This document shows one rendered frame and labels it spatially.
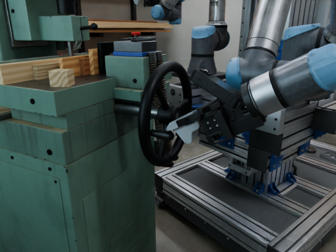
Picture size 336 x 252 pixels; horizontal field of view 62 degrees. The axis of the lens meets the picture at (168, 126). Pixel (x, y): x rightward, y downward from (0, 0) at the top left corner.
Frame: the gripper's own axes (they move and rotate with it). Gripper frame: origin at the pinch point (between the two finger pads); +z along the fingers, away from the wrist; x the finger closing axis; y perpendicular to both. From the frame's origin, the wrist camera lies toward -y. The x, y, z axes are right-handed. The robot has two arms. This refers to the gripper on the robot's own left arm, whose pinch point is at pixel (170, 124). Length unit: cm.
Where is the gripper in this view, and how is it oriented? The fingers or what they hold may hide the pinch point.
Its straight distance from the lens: 63.8
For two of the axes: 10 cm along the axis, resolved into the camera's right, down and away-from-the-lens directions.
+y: 4.4, 8.9, 0.7
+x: 4.6, -2.9, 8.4
